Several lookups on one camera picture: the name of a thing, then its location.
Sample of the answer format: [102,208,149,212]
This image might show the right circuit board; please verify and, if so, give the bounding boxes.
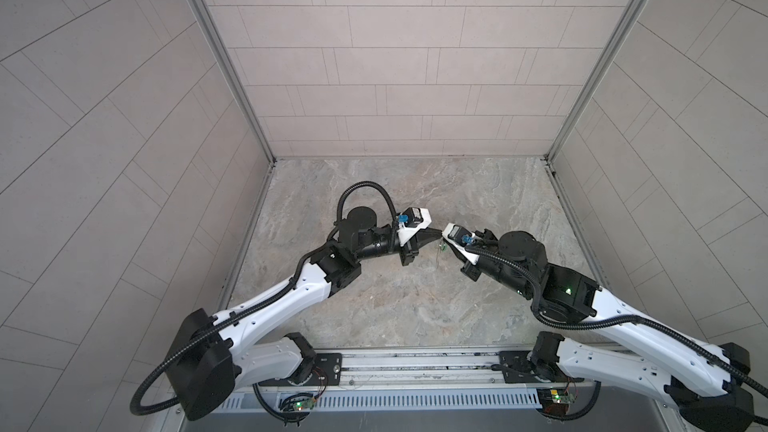
[536,388,577,418]

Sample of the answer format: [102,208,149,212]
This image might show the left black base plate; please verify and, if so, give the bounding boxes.
[259,353,343,387]

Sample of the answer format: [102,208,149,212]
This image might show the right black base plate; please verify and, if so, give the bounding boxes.
[492,351,569,384]

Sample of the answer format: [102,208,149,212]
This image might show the aluminium mounting rail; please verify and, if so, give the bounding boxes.
[161,344,649,397]

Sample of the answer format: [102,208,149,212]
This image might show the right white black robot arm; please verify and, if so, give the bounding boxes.
[442,224,767,431]

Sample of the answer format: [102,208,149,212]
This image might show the metal key holder plate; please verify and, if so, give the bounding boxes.
[435,241,444,266]

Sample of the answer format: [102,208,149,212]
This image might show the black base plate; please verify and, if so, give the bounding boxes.
[259,353,343,387]
[492,351,569,384]

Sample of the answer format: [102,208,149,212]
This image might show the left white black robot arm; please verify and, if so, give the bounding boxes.
[130,206,442,421]

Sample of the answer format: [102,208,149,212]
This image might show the circuit board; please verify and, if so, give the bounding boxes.
[536,388,577,418]
[279,393,317,414]

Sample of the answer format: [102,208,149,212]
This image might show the perforated vent strip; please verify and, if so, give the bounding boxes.
[185,391,544,414]

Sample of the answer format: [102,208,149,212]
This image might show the left black corrugated cable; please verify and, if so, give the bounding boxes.
[128,181,400,416]

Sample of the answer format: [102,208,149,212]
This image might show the left circuit board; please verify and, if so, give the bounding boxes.
[279,393,317,414]

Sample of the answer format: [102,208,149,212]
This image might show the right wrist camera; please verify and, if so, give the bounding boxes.
[442,223,482,264]

